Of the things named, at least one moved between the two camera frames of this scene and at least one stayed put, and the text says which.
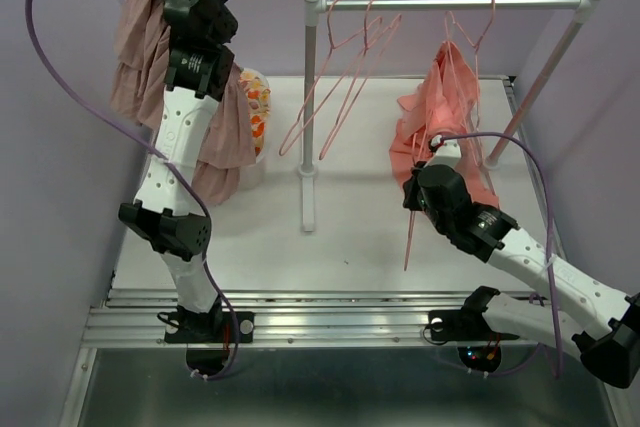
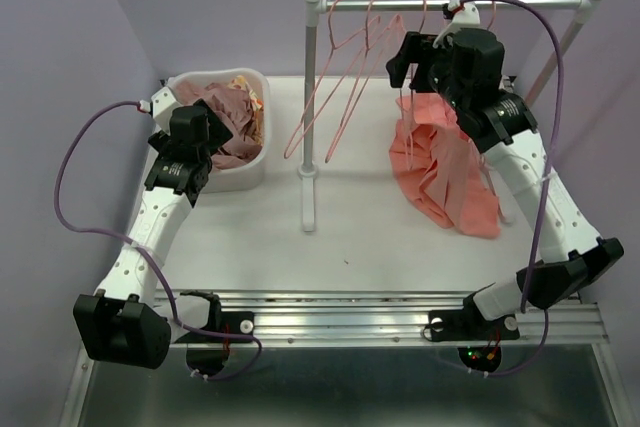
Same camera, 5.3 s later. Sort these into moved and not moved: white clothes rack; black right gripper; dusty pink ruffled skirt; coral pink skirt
Moved: black right gripper; dusty pink ruffled skirt
Not moved: white clothes rack; coral pink skirt
